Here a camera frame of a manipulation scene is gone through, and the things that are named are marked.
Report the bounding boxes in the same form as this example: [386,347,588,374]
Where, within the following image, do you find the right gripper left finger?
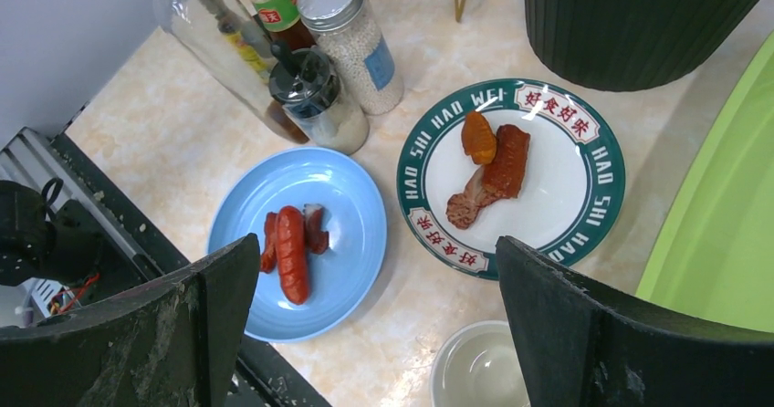
[1,234,259,406]

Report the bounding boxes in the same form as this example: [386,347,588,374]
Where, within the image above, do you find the red sausage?
[260,203,329,305]

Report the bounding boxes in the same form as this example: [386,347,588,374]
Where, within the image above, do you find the black plastic trash bin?
[525,0,759,91]

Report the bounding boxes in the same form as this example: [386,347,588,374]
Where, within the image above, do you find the sauce bottle yellow cap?
[250,0,315,50]

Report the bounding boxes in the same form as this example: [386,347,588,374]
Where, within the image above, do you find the blue plastic plate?
[207,147,387,342]

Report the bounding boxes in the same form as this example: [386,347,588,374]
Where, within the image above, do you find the roasted meat pieces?
[445,110,531,230]

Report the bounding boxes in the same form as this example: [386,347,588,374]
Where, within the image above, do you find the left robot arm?
[1,177,104,287]

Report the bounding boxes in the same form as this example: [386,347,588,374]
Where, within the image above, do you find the green plastic tray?
[636,37,773,332]

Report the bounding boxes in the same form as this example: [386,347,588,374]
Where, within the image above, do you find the white plate green rim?
[396,78,625,280]

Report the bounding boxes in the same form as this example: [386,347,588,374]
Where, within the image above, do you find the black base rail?
[1,129,325,406]

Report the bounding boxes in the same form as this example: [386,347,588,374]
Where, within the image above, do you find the silver lid spice jar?
[297,0,404,115]

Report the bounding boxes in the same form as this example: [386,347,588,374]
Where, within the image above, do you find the black lid seasoning jar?
[268,40,370,155]

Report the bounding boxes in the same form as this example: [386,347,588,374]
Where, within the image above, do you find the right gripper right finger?
[496,236,773,406]

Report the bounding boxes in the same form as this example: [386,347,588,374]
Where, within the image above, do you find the pink cup white inside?
[429,320,530,407]

